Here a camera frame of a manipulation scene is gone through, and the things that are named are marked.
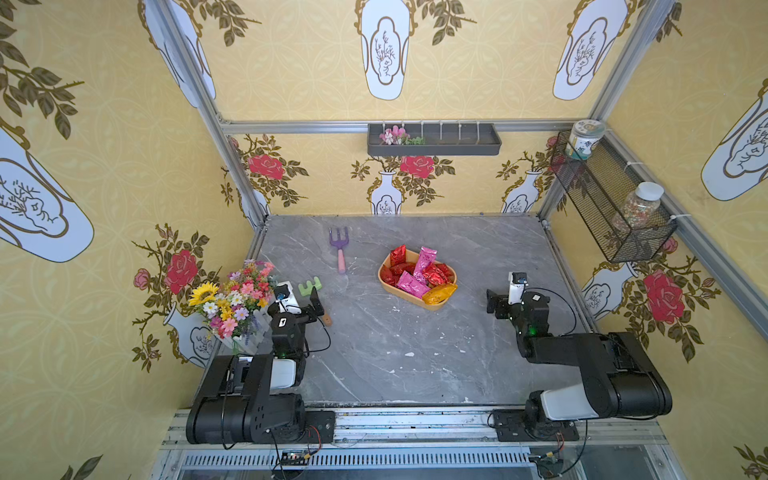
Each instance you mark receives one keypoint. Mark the small circuit board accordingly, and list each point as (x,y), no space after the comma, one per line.
(299,459)

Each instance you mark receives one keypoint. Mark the artificial flower bouquet fence pot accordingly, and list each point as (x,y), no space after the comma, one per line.
(235,311)

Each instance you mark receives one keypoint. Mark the small pink flowers on shelf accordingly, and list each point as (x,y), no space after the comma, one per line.
(396,135)

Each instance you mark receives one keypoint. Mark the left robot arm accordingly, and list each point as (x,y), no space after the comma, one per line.
(245,399)

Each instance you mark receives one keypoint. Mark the yellow tea bag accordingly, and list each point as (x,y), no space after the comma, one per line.
(439,294)

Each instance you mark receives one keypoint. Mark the grey wall shelf tray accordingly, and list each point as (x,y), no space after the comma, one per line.
(442,138)

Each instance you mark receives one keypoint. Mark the red tea bag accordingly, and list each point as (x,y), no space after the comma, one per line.
(398,256)
(437,274)
(387,277)

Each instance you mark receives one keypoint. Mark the clear jar white lid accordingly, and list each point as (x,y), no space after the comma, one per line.
(639,206)

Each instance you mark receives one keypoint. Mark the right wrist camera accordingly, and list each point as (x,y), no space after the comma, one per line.
(517,285)

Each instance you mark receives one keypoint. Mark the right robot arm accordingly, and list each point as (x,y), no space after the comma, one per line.
(617,378)

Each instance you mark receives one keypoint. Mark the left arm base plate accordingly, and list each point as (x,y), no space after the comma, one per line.
(318,427)

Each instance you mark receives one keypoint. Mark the green toy rake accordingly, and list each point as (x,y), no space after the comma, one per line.
(306,288)

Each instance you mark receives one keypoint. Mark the white lidded tin jar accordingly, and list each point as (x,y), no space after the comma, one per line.
(584,136)

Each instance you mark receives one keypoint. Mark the purple pink garden fork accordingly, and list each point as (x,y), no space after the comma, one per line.
(339,239)

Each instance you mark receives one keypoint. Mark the pink tea bag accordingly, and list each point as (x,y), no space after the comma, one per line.
(410,285)
(426,257)

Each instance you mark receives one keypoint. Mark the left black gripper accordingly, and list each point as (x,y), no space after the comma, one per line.
(313,303)

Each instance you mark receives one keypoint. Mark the black wire wall basket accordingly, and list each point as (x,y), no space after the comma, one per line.
(598,188)

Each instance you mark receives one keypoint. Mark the orange plastic storage box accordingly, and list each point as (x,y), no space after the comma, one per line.
(412,257)

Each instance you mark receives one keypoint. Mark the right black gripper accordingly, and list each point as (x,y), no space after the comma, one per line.
(498,303)

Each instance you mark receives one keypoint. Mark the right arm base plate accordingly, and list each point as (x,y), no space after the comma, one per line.
(515,425)

